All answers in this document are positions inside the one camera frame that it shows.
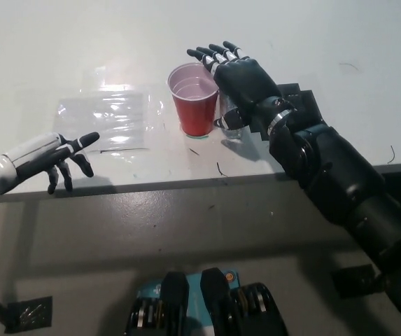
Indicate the white and black left hand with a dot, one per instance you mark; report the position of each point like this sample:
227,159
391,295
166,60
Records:
28,157

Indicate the black and white right hand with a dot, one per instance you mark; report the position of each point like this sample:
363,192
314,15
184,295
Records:
245,82

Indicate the clear soap pump bottle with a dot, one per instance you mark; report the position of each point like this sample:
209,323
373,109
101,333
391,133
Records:
226,101

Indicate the black and teal robot body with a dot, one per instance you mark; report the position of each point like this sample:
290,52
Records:
212,302

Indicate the red plastic cup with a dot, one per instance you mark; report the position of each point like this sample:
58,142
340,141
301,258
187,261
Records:
195,112

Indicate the black tape patch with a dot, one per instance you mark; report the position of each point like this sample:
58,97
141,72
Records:
308,105

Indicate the clear plastic sheet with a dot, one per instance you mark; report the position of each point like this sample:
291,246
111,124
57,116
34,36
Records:
98,122

